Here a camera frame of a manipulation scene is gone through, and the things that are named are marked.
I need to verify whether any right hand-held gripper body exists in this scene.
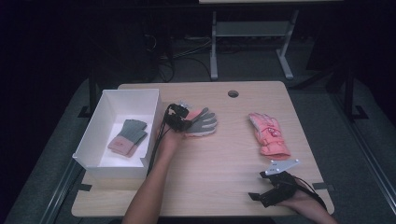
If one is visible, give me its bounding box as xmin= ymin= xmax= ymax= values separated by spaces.
xmin=260 ymin=158 xmax=301 ymax=208

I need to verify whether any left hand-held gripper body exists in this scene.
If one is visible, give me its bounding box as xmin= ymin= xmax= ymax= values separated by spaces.
xmin=163 ymin=100 xmax=194 ymax=133

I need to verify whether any pink glove with grey palm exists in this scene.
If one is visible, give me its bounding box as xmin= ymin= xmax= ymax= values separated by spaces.
xmin=182 ymin=106 xmax=219 ymax=138

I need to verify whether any white box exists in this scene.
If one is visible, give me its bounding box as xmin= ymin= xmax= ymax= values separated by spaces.
xmin=72 ymin=89 xmax=165 ymax=180

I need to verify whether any person's left hand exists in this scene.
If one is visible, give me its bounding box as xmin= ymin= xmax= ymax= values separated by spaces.
xmin=157 ymin=125 xmax=187 ymax=154

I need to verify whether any person's right hand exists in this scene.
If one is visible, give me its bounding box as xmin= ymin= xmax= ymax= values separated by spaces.
xmin=279 ymin=186 xmax=317 ymax=217

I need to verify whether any pink padded ski glove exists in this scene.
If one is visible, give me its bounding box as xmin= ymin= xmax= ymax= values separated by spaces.
xmin=247 ymin=112 xmax=291 ymax=161

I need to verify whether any black floor stand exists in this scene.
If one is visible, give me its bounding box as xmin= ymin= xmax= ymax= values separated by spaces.
xmin=340 ymin=60 xmax=370 ymax=122
xmin=78 ymin=69 xmax=98 ymax=119

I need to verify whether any grey metal stand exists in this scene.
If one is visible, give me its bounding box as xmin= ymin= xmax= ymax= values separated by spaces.
xmin=209 ymin=9 xmax=301 ymax=81

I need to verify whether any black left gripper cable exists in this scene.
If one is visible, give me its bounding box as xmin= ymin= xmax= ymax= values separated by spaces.
xmin=147 ymin=104 xmax=173 ymax=176

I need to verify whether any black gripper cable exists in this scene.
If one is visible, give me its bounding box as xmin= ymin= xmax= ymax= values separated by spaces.
xmin=147 ymin=104 xmax=173 ymax=176
xmin=293 ymin=175 xmax=329 ymax=212

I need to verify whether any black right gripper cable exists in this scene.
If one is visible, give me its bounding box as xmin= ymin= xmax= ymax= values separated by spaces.
xmin=293 ymin=175 xmax=329 ymax=212

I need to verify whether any bundle of floor cables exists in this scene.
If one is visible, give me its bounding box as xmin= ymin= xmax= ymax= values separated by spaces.
xmin=143 ymin=31 xmax=213 ymax=83

